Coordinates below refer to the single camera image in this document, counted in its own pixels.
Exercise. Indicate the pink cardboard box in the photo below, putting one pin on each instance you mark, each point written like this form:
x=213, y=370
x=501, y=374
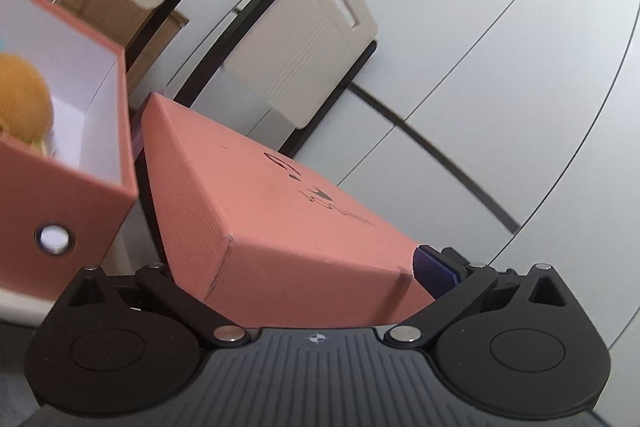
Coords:
x=65, y=197

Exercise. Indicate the white wardrobe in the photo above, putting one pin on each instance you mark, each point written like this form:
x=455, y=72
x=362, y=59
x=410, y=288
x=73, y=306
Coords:
x=500, y=57

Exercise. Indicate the orange and blue plush toy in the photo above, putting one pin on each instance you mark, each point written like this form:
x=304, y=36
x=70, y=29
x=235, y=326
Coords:
x=22, y=102

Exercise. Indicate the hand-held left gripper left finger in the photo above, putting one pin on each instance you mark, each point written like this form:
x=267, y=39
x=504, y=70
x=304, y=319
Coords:
x=165, y=285

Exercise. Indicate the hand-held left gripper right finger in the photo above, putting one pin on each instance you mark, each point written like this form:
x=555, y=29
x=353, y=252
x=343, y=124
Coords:
x=437, y=272

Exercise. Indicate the pink cardboard box lid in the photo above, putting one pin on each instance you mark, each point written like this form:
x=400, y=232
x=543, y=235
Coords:
x=280, y=212

